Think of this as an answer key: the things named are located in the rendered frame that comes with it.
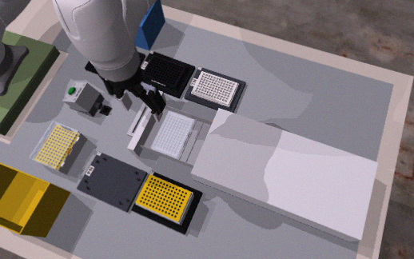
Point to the black multiwell plate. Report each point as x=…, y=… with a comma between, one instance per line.
x=164, y=72

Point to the yellow waste bin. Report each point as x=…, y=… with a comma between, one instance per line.
x=24, y=208

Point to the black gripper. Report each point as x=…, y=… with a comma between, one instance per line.
x=149, y=94

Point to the grey bench mat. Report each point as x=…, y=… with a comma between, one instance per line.
x=335, y=107

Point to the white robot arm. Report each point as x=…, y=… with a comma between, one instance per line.
x=102, y=30

